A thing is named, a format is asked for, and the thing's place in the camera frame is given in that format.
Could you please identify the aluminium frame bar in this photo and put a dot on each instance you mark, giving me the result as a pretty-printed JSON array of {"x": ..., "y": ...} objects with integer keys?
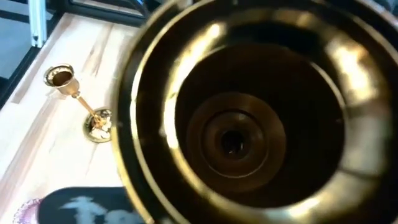
[{"x": 37, "y": 21}]

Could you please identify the short brass candlestick holder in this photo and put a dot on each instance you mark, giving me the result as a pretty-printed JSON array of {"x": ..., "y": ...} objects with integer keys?
[{"x": 63, "y": 79}]

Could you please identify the tall brass candlestick holder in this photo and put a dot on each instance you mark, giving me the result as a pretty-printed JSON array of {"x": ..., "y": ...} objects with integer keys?
[{"x": 236, "y": 143}]

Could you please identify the pink ribbed glass candle holder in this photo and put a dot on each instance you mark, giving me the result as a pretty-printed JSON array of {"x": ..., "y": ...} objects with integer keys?
[{"x": 25, "y": 213}]

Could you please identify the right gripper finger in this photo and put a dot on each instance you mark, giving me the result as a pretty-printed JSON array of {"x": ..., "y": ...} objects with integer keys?
[{"x": 53, "y": 199}]

